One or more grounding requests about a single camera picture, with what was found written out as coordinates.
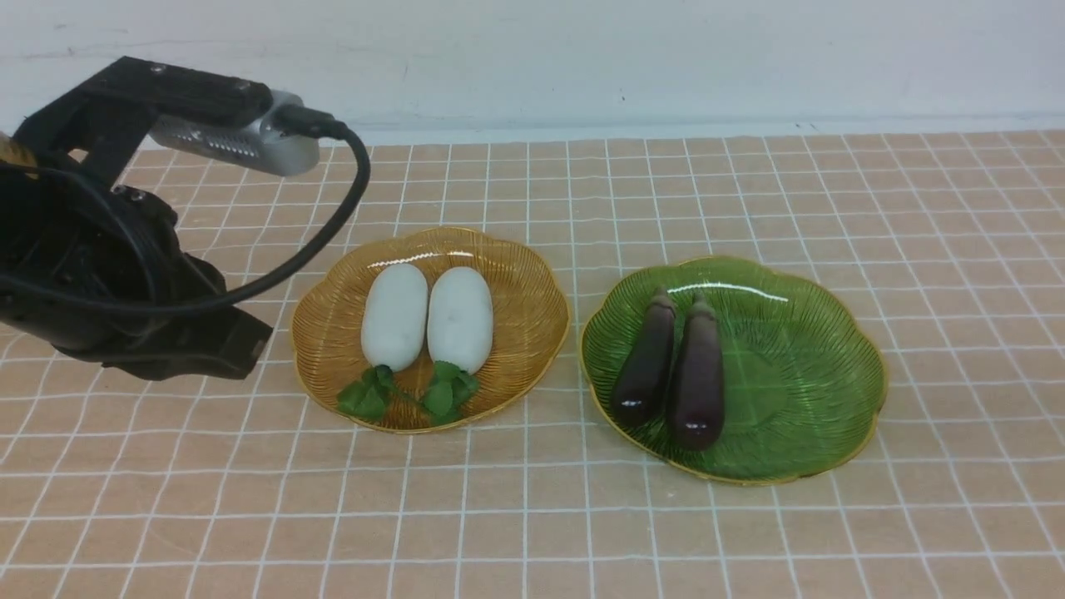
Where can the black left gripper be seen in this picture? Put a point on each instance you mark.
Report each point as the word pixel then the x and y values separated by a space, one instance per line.
pixel 64 232

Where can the white radish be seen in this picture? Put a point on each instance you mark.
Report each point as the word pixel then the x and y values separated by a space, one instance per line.
pixel 391 338
pixel 459 341

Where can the purple eggplant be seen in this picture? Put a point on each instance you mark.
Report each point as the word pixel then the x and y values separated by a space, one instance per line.
pixel 695 404
pixel 641 382

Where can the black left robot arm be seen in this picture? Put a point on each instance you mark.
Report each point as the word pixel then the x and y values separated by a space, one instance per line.
pixel 12 154

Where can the beige checkered tablecloth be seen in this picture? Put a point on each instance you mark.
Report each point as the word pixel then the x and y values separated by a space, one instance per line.
pixel 948 248

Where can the amber ribbed glass plate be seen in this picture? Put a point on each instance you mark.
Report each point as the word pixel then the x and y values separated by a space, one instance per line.
pixel 532 318

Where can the green ribbed glass plate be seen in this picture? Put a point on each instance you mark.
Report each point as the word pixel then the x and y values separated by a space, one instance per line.
pixel 804 384

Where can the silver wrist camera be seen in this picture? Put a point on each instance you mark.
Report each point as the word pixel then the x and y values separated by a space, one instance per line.
pixel 259 146

